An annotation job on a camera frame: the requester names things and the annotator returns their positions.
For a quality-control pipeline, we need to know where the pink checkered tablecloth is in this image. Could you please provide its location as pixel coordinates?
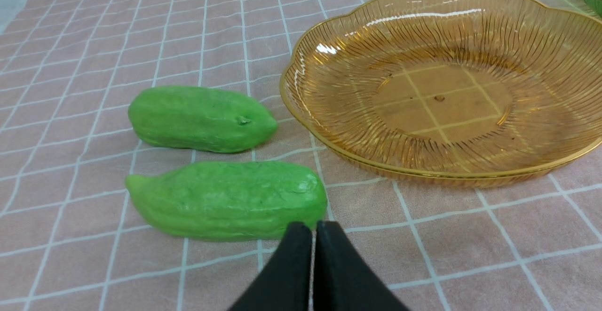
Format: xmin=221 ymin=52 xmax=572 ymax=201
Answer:
xmin=0 ymin=0 xmax=601 ymax=311

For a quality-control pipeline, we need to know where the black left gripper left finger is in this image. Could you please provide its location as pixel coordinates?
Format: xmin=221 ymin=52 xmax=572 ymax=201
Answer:
xmin=230 ymin=222 xmax=312 ymax=311

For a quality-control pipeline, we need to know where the amber glass plate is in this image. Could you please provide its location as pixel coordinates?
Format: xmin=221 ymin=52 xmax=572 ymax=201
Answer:
xmin=279 ymin=0 xmax=601 ymax=187

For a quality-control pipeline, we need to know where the green bitter gourd toy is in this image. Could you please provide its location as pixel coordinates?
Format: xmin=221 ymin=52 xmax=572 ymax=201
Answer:
xmin=127 ymin=85 xmax=278 ymax=154
xmin=125 ymin=160 xmax=328 ymax=242

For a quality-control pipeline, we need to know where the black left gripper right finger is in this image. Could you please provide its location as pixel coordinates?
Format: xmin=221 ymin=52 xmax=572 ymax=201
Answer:
xmin=313 ymin=221 xmax=408 ymax=311

